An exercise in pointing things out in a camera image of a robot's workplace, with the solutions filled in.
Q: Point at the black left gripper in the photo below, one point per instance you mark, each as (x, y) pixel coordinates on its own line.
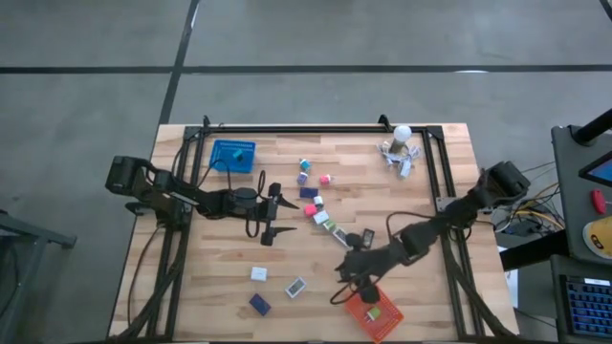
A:
(266, 215)

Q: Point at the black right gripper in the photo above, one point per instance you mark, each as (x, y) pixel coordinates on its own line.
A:
(365, 265)

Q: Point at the white digital display unit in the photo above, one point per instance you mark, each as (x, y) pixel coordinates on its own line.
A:
(340, 236)
(295, 287)

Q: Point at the red dual port charger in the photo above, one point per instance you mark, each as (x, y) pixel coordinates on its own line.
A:
(311, 210)

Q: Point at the navy blue box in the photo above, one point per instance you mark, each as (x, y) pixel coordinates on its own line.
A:
(309, 192)
(259, 304)

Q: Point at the green white wall charger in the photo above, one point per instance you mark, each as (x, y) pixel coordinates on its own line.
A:
(375, 313)
(329, 225)

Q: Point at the small white wall charger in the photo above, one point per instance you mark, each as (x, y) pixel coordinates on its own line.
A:
(318, 200)

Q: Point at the white grey wall charger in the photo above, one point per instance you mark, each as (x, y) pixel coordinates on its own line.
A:
(321, 217)

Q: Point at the orange plastic basket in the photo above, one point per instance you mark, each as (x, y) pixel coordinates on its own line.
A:
(389, 317)

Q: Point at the teal white wall charger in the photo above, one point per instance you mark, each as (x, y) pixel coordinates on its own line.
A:
(305, 165)

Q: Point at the white square charger block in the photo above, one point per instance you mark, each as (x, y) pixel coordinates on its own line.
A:
(258, 273)

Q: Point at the small pink wall charger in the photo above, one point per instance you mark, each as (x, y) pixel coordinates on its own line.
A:
(325, 179)

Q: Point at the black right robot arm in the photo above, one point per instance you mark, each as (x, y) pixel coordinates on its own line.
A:
(502, 181)

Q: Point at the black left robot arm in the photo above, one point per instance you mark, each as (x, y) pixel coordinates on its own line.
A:
(143, 184)

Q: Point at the blue plastic basket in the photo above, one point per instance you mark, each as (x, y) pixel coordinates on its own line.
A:
(222, 157)

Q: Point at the black clamp foot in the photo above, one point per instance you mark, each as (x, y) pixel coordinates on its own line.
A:
(141, 207)

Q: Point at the white bulb and wrappers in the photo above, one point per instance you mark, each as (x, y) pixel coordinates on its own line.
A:
(402, 133)

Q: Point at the white paper sheet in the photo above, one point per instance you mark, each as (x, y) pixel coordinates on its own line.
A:
(512, 286)

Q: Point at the black cart beam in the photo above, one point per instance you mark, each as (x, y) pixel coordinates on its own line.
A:
(535, 251)

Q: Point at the grey equipment cart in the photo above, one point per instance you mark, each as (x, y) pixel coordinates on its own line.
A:
(566, 191)

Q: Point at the grey metal stand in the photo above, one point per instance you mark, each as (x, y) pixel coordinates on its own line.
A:
(43, 236)

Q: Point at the backlit keyboard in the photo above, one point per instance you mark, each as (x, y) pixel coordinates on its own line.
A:
(590, 308)

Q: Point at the yellow round device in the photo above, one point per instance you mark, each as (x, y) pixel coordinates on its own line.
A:
(597, 236)

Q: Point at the red oval object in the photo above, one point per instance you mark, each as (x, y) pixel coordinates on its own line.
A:
(598, 201)

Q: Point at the tablet screen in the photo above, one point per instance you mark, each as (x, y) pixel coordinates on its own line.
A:
(603, 171)

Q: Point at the black diagonal pole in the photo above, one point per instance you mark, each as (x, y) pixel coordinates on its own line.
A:
(593, 128)

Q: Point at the black edge bracket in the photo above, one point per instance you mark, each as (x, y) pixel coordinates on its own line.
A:
(206, 121)
(383, 121)

